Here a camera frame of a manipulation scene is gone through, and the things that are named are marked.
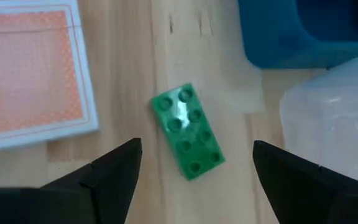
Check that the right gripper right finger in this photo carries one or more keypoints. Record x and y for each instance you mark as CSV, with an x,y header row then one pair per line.
x,y
315,196

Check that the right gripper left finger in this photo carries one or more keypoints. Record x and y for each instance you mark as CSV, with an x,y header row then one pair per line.
x,y
73,199

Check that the green studded brick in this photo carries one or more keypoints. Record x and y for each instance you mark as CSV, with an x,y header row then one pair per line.
x,y
188,133

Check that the orange playing card box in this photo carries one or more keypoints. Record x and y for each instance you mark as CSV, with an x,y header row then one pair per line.
x,y
33,71

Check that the clear plastic bin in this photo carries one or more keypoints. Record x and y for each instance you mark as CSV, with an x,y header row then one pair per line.
x,y
331,118

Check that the blue plastic bin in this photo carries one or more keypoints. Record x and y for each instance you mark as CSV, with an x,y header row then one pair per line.
x,y
291,37

